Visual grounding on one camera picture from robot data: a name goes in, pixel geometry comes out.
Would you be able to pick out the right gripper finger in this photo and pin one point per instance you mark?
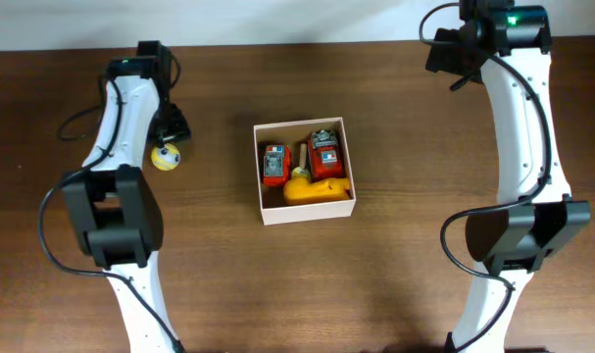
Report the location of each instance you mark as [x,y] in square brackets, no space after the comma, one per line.
[465,78]
[454,60]

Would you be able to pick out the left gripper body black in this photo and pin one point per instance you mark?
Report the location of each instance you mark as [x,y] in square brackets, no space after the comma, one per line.
[165,118]

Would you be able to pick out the white cardboard box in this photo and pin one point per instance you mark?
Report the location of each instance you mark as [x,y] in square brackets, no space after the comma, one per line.
[274,209]

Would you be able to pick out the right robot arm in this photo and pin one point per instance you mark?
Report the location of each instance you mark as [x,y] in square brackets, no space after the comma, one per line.
[504,245]

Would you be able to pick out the yellow wooden rattle drum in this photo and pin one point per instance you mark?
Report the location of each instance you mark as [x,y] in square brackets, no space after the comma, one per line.
[301,170]

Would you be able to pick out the yellow face ball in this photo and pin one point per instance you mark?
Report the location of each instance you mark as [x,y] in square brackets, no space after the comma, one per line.
[165,158]

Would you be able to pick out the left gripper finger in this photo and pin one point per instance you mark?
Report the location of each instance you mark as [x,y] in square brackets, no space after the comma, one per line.
[159,135]
[177,126]

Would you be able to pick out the orange toy dog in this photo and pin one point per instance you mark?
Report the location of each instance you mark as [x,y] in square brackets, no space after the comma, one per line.
[300,191]

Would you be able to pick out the red toy fire truck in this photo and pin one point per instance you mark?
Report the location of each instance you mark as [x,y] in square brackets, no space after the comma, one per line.
[324,155]

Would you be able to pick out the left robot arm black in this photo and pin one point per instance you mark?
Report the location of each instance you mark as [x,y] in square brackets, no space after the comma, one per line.
[115,216]

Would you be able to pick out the red toy police car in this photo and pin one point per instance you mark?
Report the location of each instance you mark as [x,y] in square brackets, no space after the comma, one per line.
[276,165]

